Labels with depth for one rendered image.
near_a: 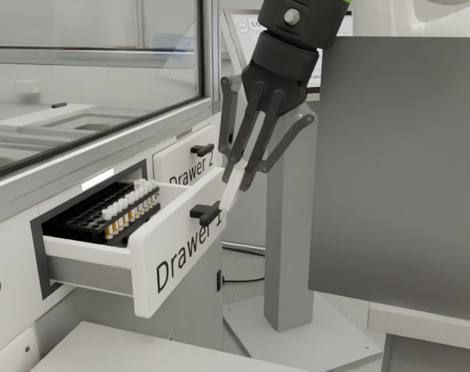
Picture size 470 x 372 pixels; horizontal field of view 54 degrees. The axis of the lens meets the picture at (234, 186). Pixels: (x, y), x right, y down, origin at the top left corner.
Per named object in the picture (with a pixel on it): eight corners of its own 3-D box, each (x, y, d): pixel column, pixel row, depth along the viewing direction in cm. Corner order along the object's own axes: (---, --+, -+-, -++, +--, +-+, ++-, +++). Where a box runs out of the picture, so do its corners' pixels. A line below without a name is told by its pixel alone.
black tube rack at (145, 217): (161, 222, 78) (159, 186, 76) (102, 271, 63) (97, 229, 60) (52, 207, 85) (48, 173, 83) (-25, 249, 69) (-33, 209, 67)
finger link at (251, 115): (266, 85, 54) (255, 81, 55) (233, 166, 59) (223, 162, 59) (274, 82, 58) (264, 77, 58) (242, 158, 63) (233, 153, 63)
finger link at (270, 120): (280, 85, 58) (291, 88, 57) (251, 162, 62) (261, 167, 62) (273, 88, 54) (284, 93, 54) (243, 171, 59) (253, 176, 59)
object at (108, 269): (213, 221, 80) (212, 187, 78) (140, 300, 57) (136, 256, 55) (25, 195, 91) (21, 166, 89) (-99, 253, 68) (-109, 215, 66)
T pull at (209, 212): (225, 208, 68) (225, 199, 67) (206, 228, 61) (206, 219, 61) (202, 205, 69) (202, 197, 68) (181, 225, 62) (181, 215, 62)
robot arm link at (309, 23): (354, 4, 55) (285, -23, 57) (344, 0, 45) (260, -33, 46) (333, 53, 58) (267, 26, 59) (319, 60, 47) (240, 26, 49)
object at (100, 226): (159, 190, 76) (159, 187, 76) (98, 233, 61) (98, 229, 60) (149, 189, 77) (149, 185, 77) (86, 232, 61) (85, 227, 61)
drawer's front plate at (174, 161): (216, 168, 113) (216, 125, 110) (164, 212, 87) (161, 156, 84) (209, 167, 114) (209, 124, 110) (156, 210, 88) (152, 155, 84)
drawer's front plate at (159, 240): (226, 226, 81) (226, 166, 77) (147, 321, 55) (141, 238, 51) (217, 224, 82) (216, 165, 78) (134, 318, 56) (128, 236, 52)
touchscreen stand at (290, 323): (381, 357, 168) (419, 73, 134) (274, 395, 151) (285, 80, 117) (307, 289, 211) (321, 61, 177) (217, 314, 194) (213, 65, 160)
